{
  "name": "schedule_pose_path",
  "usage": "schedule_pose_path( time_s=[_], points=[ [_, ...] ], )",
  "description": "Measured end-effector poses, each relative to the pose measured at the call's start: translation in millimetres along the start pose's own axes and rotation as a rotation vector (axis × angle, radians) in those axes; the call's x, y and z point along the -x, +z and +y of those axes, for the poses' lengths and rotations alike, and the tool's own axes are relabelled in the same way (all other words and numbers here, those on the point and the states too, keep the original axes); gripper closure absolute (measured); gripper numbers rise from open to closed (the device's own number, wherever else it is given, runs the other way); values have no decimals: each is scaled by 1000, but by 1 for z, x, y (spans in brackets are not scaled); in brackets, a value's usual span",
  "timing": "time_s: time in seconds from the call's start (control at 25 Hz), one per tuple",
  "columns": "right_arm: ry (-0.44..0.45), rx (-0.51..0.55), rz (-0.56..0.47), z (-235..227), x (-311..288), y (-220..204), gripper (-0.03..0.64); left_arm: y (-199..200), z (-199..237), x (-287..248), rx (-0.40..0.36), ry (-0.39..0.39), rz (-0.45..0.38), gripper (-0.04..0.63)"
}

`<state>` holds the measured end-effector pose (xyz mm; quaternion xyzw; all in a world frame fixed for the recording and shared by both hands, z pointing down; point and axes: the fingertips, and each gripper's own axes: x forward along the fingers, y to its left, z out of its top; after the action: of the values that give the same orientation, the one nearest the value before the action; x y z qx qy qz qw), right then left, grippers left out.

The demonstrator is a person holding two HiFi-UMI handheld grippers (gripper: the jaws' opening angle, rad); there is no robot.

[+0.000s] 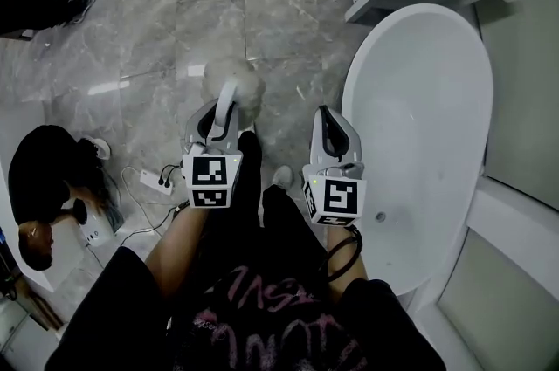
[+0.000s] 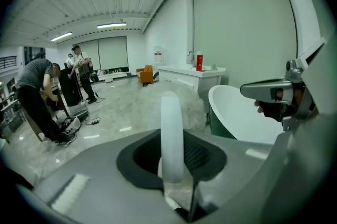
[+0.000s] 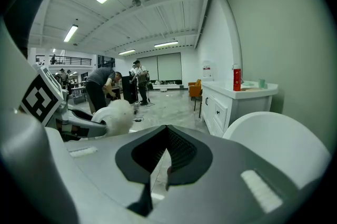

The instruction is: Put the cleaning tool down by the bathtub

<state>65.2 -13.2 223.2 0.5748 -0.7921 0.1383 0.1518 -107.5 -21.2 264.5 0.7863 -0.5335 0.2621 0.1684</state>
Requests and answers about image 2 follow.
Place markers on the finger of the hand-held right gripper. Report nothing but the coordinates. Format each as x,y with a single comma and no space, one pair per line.
259,89

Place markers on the open white bag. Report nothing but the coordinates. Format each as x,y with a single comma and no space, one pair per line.
70,124

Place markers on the chrome faucet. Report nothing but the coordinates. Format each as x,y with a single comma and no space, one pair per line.
191,58

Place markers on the black upright cabinet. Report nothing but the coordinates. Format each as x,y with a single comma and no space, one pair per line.
69,87

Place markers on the black floor platform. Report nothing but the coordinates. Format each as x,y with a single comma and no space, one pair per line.
79,115

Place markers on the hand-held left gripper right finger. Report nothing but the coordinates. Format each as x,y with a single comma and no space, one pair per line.
237,165

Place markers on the narrow grey roller blind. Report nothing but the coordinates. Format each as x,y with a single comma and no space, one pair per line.
89,54

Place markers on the white and green bathtub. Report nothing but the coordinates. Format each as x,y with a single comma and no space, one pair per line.
237,117

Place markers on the small green cup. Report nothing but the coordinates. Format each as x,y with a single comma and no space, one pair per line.
213,67

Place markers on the low white sideboard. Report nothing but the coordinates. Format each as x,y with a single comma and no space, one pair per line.
113,76

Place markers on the black railing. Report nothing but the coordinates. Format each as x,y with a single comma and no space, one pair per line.
8,62

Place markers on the person's right hand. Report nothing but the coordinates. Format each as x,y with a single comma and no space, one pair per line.
271,112

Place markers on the red bottle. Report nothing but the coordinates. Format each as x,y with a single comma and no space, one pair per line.
199,62

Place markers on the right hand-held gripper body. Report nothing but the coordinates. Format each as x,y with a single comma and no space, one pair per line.
318,91

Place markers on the white fluffy cleaning tool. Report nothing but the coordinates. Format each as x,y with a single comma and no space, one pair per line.
171,122

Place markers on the wide grey roller blind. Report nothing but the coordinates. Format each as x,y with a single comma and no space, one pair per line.
113,53

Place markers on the white vanity cabinet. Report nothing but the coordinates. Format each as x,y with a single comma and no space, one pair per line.
189,79

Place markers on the long ceiling light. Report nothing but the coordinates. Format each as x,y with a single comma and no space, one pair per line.
111,25
61,36

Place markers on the cluttered storage shelf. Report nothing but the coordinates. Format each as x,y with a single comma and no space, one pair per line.
9,109

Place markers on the orange armchair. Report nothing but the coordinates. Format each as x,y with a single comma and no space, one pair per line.
145,75

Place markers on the large grey roller blind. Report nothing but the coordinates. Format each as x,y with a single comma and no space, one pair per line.
245,25

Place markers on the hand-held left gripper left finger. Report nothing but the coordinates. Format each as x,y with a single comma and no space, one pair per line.
94,180

